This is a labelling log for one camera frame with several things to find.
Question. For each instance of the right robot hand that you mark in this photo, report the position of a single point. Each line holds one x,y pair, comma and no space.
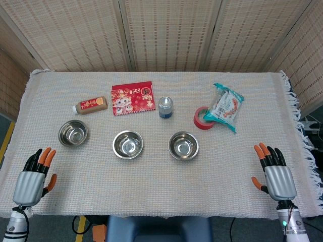
280,182

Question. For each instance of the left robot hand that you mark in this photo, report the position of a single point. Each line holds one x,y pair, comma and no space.
28,186

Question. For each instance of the metal bowl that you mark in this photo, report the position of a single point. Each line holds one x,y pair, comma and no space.
73,133
127,145
183,146

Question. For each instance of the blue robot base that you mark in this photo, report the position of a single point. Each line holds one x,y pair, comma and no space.
159,230

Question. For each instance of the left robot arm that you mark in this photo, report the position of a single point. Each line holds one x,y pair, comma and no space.
15,225

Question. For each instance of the orange block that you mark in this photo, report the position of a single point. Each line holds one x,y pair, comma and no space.
99,233

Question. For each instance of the teal snack bag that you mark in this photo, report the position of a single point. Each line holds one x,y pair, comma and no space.
224,108

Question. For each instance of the red tape roll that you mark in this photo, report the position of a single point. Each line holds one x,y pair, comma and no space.
199,122

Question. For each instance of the brown drink bottle red label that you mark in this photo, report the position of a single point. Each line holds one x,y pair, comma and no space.
92,105

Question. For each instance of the woven folding screen panel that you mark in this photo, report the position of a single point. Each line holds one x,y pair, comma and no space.
252,35
10,83
70,35
305,63
171,35

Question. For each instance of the beige woven tablecloth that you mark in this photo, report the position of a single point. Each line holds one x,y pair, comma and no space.
161,186

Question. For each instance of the red desk calendar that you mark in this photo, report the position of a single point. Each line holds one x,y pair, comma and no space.
132,100

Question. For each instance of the silver blue drink can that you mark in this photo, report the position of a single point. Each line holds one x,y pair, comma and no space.
165,108

